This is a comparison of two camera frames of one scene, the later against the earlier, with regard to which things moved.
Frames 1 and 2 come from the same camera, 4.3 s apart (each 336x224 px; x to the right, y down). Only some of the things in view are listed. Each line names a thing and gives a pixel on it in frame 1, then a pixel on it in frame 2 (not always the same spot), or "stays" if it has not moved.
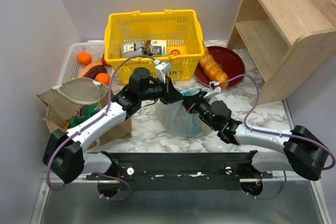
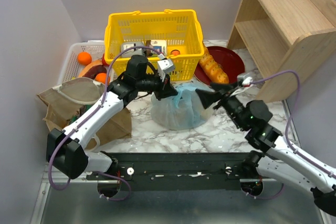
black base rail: [219, 171] stays
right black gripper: [193, 102] → [219, 98]
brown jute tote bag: [62, 102] stays
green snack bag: [83, 113] stays
